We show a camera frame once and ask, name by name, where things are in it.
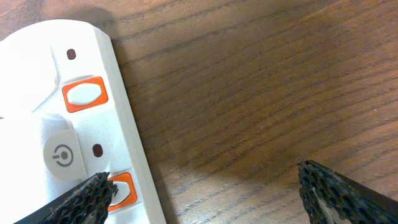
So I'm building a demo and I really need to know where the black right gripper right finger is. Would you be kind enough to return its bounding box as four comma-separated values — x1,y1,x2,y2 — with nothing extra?
298,160,397,224

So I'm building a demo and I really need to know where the white power strip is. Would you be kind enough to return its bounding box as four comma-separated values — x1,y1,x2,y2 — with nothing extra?
1,19,165,223

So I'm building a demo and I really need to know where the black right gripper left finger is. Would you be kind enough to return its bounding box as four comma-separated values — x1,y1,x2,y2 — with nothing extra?
16,172,118,224

